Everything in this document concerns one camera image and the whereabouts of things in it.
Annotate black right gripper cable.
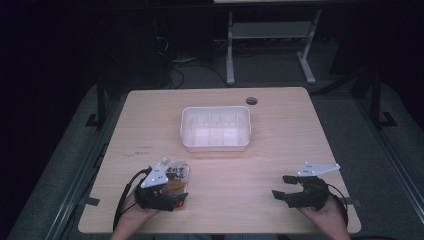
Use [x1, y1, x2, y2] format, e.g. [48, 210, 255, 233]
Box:
[327, 183, 350, 228]

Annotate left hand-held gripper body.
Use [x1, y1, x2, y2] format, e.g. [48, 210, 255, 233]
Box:
[134, 162, 177, 213]

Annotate black floor cables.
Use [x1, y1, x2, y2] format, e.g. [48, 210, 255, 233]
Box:
[153, 34, 231, 90]

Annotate person's right hand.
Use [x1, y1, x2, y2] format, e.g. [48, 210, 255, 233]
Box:
[297, 195, 348, 232]

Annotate white plastic container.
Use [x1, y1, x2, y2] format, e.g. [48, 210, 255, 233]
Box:
[179, 105, 252, 153]

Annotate clear pouch with brown filling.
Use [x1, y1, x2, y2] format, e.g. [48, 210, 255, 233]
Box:
[160, 156, 191, 198]

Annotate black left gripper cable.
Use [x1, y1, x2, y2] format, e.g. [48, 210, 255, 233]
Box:
[112, 166, 153, 232]

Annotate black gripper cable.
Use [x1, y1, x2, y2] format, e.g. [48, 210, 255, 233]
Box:
[112, 166, 153, 232]
[327, 183, 350, 228]

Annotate white metal desk frame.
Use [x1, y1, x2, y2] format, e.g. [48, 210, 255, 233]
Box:
[225, 8, 323, 86]

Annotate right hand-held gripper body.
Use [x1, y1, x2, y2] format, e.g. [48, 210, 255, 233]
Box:
[285, 161, 341, 212]

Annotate black metal stand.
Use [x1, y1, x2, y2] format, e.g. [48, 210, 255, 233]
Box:
[349, 66, 398, 130]
[84, 71, 111, 131]

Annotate person's left hand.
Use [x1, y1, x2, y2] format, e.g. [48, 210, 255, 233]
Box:
[119, 191, 162, 228]

